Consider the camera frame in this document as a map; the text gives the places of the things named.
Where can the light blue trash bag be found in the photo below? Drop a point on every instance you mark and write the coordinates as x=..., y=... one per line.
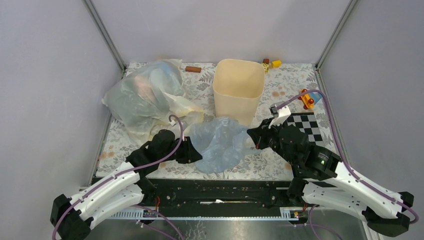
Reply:
x=222, y=142

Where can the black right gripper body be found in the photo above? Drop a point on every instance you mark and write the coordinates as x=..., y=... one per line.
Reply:
x=271, y=137

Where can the beige plastic trash bin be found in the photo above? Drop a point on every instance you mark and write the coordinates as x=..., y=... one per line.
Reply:
x=238, y=86

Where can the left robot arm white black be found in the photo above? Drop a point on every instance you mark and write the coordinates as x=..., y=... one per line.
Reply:
x=74, y=217

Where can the blue triangle toy piece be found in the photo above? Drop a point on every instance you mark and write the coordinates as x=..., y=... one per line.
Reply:
x=316, y=96

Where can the yellow toy block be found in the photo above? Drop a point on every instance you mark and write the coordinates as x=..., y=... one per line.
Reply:
x=276, y=63

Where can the yellow toy figure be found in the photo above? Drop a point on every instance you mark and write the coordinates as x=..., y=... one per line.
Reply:
x=265, y=67

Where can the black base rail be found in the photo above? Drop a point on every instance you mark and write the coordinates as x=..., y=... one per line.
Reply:
x=189, y=198

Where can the orange red toy car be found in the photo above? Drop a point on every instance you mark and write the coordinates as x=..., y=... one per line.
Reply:
x=308, y=101

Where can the black white checkerboard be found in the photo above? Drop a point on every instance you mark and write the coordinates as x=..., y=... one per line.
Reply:
x=307, y=123

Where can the translucent white yellow trash bag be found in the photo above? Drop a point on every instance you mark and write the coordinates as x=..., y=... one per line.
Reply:
x=144, y=99

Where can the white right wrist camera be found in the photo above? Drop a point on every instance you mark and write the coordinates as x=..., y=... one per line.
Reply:
x=279, y=115

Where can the brown cylinder toy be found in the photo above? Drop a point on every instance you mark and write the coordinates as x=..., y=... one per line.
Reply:
x=193, y=69

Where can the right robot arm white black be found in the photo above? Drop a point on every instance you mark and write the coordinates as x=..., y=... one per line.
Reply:
x=326, y=181

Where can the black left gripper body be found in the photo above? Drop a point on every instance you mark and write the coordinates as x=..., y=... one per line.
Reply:
x=181, y=153

